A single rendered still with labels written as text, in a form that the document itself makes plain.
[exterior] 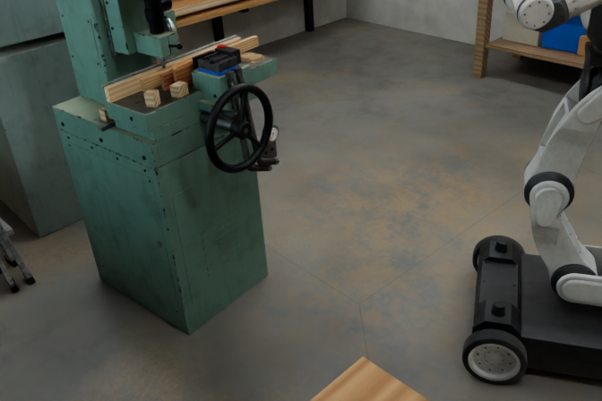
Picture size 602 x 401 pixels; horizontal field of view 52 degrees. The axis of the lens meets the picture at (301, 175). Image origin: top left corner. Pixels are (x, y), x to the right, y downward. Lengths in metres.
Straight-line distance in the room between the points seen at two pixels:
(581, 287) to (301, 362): 0.96
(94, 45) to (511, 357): 1.71
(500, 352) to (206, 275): 1.05
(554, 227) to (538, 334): 0.36
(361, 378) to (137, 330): 1.21
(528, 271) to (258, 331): 1.01
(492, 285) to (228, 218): 0.97
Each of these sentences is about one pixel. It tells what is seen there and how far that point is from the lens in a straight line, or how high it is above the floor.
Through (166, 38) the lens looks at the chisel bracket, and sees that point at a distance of 2.08.
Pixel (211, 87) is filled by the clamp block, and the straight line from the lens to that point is 2.00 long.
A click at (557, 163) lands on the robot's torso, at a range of 1.99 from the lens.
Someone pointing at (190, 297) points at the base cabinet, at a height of 0.16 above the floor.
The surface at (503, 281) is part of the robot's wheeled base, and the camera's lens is 2.32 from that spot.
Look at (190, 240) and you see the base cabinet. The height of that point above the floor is 0.39.
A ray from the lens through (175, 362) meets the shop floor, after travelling 2.33.
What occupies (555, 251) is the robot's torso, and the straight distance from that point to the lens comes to 2.15.
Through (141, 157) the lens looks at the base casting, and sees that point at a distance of 2.04.
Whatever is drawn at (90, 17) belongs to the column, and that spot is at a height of 1.12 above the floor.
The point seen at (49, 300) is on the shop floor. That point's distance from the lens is 2.78.
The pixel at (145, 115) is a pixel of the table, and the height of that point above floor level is 0.90.
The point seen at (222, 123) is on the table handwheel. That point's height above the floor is 0.82.
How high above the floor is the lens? 1.62
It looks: 29 degrees down
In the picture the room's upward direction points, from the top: 4 degrees counter-clockwise
